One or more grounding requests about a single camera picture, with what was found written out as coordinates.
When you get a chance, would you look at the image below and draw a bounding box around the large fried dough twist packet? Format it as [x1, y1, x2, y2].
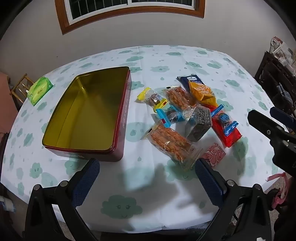
[142, 122, 202, 171]

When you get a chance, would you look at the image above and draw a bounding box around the yellow candy packet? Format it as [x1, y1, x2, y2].
[138, 87, 168, 113]

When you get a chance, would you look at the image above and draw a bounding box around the small wooden chair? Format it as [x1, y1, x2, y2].
[9, 73, 34, 104]

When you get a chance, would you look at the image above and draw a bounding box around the pink ribbon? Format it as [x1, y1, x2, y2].
[267, 173, 290, 209]

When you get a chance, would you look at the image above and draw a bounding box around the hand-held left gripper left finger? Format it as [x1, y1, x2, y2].
[25, 158, 101, 241]

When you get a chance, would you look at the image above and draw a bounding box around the brown board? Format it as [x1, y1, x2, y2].
[0, 72, 15, 136]

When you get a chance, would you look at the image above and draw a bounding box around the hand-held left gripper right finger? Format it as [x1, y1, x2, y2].
[195, 159, 272, 241]

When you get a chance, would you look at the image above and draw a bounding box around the blue chocolate candy packet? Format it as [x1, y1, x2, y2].
[154, 105, 186, 128]

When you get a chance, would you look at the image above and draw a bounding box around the dark wooden shelf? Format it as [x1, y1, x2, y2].
[254, 52, 296, 117]

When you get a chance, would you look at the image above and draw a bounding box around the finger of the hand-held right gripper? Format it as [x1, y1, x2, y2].
[269, 107, 296, 135]
[247, 110, 289, 142]

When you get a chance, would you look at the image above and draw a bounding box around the navy cracker packet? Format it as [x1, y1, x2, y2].
[176, 74, 204, 90]

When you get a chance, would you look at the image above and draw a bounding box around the pile of newspapers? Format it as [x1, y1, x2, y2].
[270, 36, 296, 68]

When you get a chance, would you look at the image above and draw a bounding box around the cloud print tablecloth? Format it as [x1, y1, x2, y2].
[0, 45, 287, 231]

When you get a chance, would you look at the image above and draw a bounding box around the brown wooden window frame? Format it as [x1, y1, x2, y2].
[55, 0, 206, 36]

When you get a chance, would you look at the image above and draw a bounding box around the red snack packet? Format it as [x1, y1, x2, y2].
[209, 104, 242, 148]

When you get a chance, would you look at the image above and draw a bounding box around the red tin box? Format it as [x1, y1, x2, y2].
[42, 66, 132, 162]

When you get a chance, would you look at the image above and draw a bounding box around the green tissue pack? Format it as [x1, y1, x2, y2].
[27, 77, 54, 107]

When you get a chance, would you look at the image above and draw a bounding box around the dark sesame bar packet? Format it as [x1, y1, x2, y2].
[185, 104, 212, 142]

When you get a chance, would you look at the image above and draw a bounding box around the pink patterned snack packet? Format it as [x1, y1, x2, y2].
[199, 142, 226, 168]

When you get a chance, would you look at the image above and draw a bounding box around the orange snack packet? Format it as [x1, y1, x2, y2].
[188, 82, 218, 107]

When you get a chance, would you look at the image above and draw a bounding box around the clear dough twist packet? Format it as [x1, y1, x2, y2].
[165, 85, 197, 114]

